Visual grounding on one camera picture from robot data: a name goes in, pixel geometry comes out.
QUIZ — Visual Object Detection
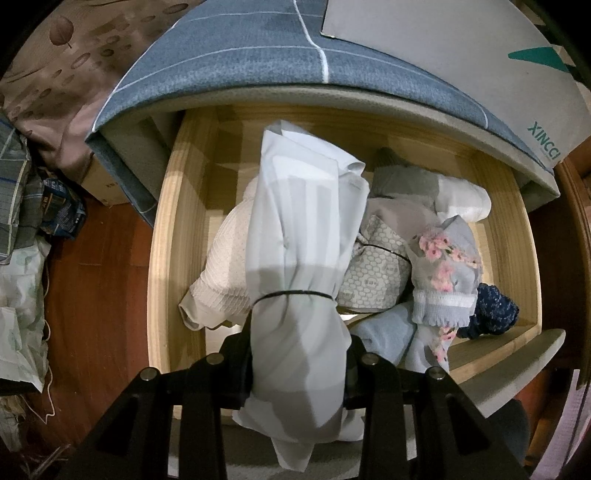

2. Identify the white garment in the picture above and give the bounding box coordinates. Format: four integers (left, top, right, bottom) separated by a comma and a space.
231, 119, 368, 472

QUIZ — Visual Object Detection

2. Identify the plain cardboard box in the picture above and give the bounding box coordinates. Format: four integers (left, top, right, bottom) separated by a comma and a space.
81, 152, 134, 206

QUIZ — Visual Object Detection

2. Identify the dark blue dotted sock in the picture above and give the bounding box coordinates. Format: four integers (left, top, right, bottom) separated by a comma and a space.
457, 282, 520, 342

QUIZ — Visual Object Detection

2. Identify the white cable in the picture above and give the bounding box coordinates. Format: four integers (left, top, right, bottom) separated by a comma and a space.
41, 258, 57, 425

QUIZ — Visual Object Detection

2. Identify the white textured underwear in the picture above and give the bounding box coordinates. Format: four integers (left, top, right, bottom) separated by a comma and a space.
178, 178, 259, 330

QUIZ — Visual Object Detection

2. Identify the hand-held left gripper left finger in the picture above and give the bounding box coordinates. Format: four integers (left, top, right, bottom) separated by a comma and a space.
58, 318, 257, 480

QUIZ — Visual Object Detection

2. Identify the wooden drawer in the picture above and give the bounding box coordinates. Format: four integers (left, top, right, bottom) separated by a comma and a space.
147, 104, 568, 480

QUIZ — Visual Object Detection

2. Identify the floral blue sock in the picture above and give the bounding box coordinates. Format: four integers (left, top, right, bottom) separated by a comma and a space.
406, 215, 483, 370

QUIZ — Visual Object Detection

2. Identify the light blue underwear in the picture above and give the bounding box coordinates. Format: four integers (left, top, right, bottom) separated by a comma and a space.
351, 305, 451, 374

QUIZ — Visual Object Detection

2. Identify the plaid cloth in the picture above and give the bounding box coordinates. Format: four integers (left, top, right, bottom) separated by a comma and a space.
0, 115, 47, 264

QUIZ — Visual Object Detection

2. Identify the grey and white rolled sock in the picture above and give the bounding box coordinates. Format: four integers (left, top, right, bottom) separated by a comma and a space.
369, 148, 441, 199

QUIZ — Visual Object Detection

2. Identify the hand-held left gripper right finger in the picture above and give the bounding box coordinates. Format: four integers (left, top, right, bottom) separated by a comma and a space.
344, 335, 532, 480

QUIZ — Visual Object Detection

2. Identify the blue packet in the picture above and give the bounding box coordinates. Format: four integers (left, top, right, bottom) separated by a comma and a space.
39, 178, 88, 238

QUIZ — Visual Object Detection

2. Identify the honeycomb print rolled underwear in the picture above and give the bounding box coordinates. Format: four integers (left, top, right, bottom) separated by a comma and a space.
339, 196, 439, 311

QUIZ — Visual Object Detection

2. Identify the white cardboard box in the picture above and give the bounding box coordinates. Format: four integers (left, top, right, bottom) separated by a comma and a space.
321, 0, 587, 169

